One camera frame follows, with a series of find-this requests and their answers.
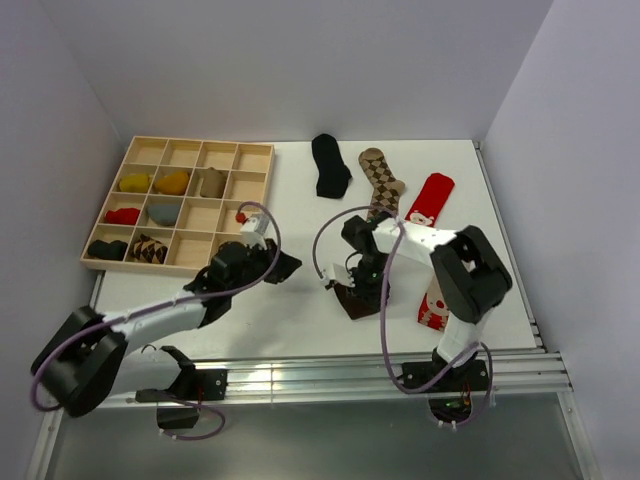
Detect rolled red sock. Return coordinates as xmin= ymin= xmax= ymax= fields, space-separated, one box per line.
xmin=104 ymin=207 xmax=140 ymax=226

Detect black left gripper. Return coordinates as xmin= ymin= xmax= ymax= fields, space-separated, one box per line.
xmin=228 ymin=237 xmax=302 ymax=296

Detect rolled grey sock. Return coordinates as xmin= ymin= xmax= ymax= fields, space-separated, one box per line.
xmin=146 ymin=203 xmax=181 ymax=227

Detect rolled black sock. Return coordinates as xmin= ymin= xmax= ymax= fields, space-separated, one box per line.
xmin=87 ymin=240 xmax=128 ymax=261

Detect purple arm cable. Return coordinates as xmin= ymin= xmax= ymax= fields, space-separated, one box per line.
xmin=312 ymin=205 xmax=496 ymax=427
xmin=30 ymin=201 xmax=282 ymax=442

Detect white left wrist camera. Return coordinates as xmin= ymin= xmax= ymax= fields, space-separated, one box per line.
xmin=240 ymin=213 xmax=270 ymax=249

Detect rolled orange sock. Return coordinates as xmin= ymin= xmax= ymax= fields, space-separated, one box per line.
xmin=154 ymin=171 xmax=190 ymax=196

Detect tan ribbed sock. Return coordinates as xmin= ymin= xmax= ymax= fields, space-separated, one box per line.
xmin=199 ymin=167 xmax=226 ymax=199

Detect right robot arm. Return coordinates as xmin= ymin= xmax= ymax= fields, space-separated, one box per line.
xmin=334 ymin=213 xmax=513 ymax=390

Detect rolled argyle sock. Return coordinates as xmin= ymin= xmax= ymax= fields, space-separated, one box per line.
xmin=130 ymin=234 xmax=168 ymax=265

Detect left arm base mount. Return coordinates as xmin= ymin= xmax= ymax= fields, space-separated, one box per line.
xmin=135 ymin=369 xmax=228 ymax=441

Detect aluminium frame rail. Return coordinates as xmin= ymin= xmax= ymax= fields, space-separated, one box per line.
xmin=98 ymin=350 xmax=573 ymax=407

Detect wooden compartment tray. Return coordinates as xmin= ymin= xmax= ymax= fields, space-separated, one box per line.
xmin=81 ymin=136 xmax=275 ymax=277

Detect rolled yellow sock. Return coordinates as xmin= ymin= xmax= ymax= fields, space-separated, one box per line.
xmin=118 ymin=173 xmax=152 ymax=194

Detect dark brown striped sock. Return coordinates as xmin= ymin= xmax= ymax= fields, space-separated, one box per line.
xmin=333 ymin=284 xmax=382 ymax=321

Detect red reindeer sock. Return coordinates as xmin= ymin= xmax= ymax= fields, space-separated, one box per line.
xmin=405 ymin=173 xmax=455 ymax=227
xmin=418 ymin=278 xmax=450 ymax=332

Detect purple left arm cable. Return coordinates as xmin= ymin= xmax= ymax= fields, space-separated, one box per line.
xmin=30 ymin=201 xmax=282 ymax=442

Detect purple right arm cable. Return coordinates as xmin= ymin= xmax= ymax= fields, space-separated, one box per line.
xmin=312 ymin=205 xmax=496 ymax=427

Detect brown argyle sock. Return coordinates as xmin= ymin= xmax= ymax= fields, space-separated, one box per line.
xmin=358 ymin=147 xmax=406 ymax=220

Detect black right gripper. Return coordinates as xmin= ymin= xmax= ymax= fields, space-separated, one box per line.
xmin=345 ymin=251 xmax=391 ymax=311

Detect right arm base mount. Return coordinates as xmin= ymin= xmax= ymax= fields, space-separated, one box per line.
xmin=395 ymin=354 xmax=494 ymax=430

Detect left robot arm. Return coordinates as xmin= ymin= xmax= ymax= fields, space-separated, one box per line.
xmin=31 ymin=239 xmax=302 ymax=418

